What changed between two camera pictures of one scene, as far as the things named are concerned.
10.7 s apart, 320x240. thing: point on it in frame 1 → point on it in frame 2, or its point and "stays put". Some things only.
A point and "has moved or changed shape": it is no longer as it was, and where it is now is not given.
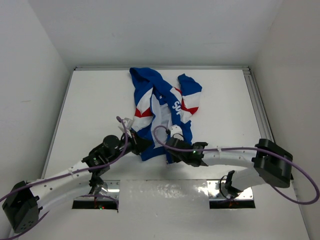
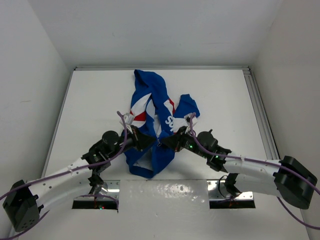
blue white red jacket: (159, 107) has moved or changed shape
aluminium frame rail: (249, 71) stays put
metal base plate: (106, 195) stays put
